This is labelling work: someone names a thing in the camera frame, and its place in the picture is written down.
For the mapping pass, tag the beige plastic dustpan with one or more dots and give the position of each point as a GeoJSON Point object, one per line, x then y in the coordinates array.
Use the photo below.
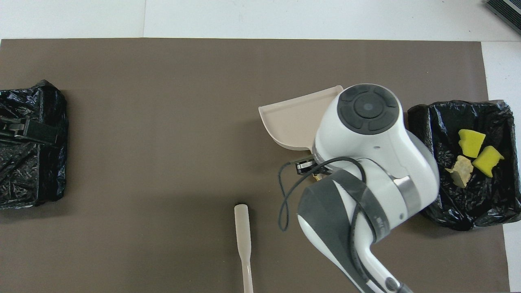
{"type": "Point", "coordinates": [293, 122]}

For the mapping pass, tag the notched yellow sponge piece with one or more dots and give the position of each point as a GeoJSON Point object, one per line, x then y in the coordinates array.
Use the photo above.
{"type": "Point", "coordinates": [472, 142]}

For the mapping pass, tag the bin with black bag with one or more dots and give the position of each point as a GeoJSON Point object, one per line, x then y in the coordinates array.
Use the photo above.
{"type": "Point", "coordinates": [24, 179]}
{"type": "Point", "coordinates": [443, 203]}

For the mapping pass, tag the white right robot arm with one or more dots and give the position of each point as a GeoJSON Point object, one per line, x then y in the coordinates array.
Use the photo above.
{"type": "Point", "coordinates": [366, 142]}

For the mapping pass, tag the dark grey slatted object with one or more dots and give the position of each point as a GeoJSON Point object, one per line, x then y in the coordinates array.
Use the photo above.
{"type": "Point", "coordinates": [506, 10]}

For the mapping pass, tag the green and yellow sponge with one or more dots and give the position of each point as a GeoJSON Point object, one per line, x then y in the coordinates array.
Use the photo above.
{"type": "Point", "coordinates": [488, 160]}

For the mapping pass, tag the brown table mat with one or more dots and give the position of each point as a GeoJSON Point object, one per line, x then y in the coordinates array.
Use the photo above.
{"type": "Point", "coordinates": [122, 81]}

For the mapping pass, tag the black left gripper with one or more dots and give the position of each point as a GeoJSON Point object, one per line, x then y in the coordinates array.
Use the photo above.
{"type": "Point", "coordinates": [12, 127]}

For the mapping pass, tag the beige hand brush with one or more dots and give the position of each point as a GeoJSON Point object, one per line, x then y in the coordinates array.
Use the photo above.
{"type": "Point", "coordinates": [242, 228]}

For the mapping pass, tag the orange and cream sponge scrap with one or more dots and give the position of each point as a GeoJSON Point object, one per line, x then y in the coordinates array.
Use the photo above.
{"type": "Point", "coordinates": [460, 171]}

